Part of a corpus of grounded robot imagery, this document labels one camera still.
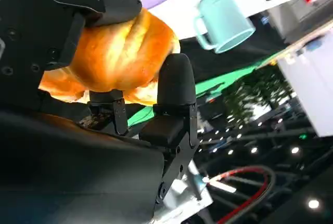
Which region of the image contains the white machine cabinet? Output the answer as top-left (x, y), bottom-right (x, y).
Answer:
top-left (276, 36), bottom-right (333, 138)

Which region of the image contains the white metal bracket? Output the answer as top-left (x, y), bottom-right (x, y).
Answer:
top-left (153, 160), bottom-right (214, 221)

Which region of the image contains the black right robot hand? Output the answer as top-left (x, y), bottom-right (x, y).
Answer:
top-left (0, 0), bottom-right (201, 224)

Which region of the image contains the red cable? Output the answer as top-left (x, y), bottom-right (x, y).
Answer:
top-left (208, 166), bottom-right (277, 224)

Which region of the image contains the green leafy plant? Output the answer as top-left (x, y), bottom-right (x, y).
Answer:
top-left (223, 65), bottom-right (296, 127)

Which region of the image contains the pale green mug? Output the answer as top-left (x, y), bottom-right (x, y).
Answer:
top-left (193, 0), bottom-right (257, 54)

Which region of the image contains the grey metal case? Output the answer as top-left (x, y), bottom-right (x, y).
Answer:
top-left (267, 0), bottom-right (333, 45)

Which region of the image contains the orange toy bread roll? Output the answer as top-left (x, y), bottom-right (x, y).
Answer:
top-left (38, 7), bottom-right (182, 106)

